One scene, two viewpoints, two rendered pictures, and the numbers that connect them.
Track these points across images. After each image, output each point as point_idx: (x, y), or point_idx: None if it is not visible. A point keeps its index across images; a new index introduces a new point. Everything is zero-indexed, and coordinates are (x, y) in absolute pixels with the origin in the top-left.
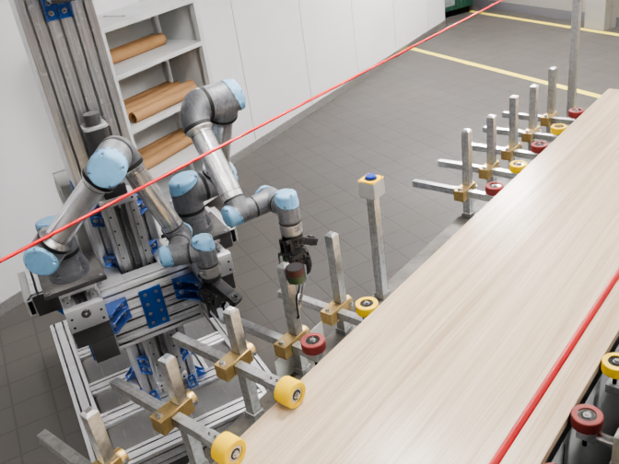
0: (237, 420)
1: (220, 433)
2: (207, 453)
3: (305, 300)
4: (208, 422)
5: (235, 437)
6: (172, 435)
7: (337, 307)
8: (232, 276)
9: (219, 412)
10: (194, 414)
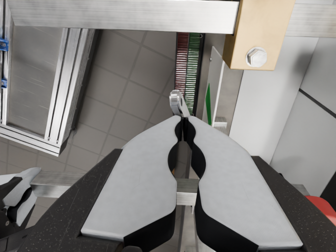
0: (186, 212)
1: (82, 70)
2: (188, 241)
3: (140, 27)
4: (69, 77)
5: None
6: (59, 105)
7: (284, 23)
8: None
9: (66, 62)
10: (47, 72)
